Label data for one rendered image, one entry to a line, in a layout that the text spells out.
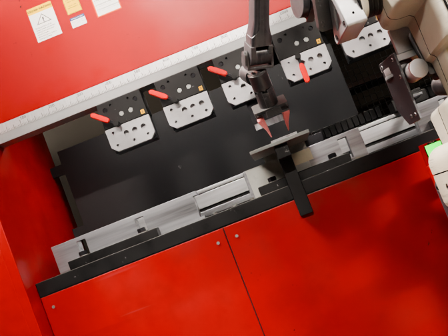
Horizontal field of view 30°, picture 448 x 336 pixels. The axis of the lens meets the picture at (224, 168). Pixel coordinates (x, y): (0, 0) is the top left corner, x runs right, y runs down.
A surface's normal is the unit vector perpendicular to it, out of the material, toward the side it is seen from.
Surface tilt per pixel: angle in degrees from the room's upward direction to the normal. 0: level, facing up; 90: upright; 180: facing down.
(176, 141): 90
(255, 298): 90
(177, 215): 90
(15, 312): 90
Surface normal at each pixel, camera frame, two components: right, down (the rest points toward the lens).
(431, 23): -0.92, 0.34
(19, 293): -0.08, -0.05
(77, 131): 0.14, -0.14
